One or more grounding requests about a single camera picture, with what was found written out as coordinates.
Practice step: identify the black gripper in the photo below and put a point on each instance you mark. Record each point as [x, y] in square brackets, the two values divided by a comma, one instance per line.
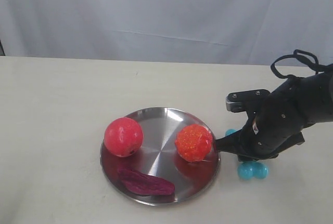
[276, 123]

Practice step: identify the turquoise toy bone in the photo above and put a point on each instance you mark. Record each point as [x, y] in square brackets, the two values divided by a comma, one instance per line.
[249, 170]

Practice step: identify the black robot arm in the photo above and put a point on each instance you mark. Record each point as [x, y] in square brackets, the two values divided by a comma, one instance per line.
[323, 99]

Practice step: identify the orange textured ball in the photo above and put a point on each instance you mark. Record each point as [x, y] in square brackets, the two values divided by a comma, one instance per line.
[193, 143]

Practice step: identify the round stainless steel plate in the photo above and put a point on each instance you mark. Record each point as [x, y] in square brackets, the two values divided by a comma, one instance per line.
[158, 157]

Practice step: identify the purple sweet potato slice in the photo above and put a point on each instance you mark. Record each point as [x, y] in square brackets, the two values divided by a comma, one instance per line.
[143, 184]

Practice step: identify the red apple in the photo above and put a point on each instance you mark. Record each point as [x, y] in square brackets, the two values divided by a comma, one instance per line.
[123, 137]

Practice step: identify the white backdrop cloth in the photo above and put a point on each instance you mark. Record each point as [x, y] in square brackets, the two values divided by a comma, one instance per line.
[202, 31]

